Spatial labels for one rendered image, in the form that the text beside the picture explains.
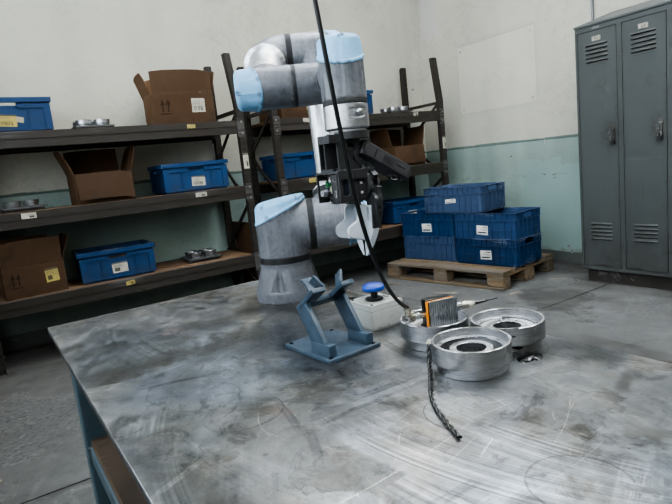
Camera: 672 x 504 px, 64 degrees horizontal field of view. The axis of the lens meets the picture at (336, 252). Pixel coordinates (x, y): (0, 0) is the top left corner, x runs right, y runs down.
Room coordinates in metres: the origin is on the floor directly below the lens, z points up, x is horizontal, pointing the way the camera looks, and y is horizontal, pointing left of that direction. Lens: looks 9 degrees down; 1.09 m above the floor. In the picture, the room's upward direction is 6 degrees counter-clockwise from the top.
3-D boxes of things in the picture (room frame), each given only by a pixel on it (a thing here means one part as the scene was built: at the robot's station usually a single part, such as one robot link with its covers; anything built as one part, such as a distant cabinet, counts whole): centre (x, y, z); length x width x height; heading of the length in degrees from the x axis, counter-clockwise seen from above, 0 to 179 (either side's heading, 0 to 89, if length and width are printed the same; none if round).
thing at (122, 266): (3.97, 1.63, 0.56); 0.52 x 0.38 x 0.22; 120
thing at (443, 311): (0.80, -0.15, 0.85); 0.05 x 0.02 x 0.04; 111
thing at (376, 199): (0.92, -0.07, 1.02); 0.05 x 0.02 x 0.09; 32
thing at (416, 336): (0.81, -0.14, 0.82); 0.10 x 0.10 x 0.04
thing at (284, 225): (1.23, 0.11, 0.97); 0.13 x 0.12 x 0.14; 95
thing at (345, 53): (0.93, -0.04, 1.24); 0.09 x 0.08 x 0.11; 5
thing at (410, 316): (0.82, -0.17, 0.85); 0.17 x 0.02 x 0.04; 111
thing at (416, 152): (5.47, -0.72, 1.19); 0.45 x 0.40 x 0.37; 118
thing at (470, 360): (0.69, -0.17, 0.82); 0.10 x 0.10 x 0.04
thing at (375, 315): (0.95, -0.06, 0.82); 0.08 x 0.07 x 0.05; 33
